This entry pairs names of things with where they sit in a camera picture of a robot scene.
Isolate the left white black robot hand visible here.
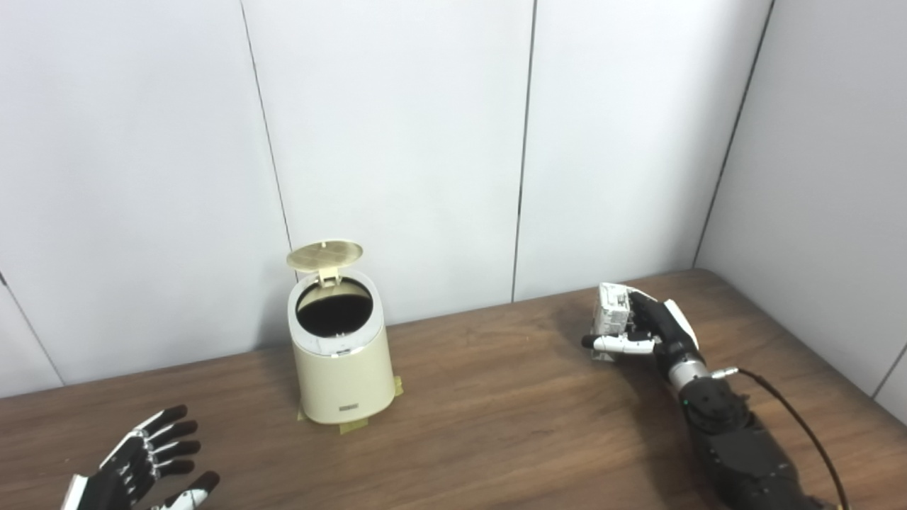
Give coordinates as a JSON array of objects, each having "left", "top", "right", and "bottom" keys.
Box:
[{"left": 60, "top": 404, "right": 220, "bottom": 510}]

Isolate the white green milk carton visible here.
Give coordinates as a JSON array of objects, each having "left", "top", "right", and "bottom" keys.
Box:
[{"left": 590, "top": 283, "right": 633, "bottom": 362}]

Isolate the cream-colored round bin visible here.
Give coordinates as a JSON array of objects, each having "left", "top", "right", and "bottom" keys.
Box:
[{"left": 286, "top": 269, "right": 396, "bottom": 426}]

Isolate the cream round bin lid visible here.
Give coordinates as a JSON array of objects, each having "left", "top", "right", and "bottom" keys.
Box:
[{"left": 286, "top": 239, "right": 364, "bottom": 288}]

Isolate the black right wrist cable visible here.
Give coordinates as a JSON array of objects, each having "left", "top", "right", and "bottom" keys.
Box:
[{"left": 712, "top": 367, "right": 851, "bottom": 510}]

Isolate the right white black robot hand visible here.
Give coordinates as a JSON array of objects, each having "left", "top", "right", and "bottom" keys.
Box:
[{"left": 582, "top": 287, "right": 702, "bottom": 382}]

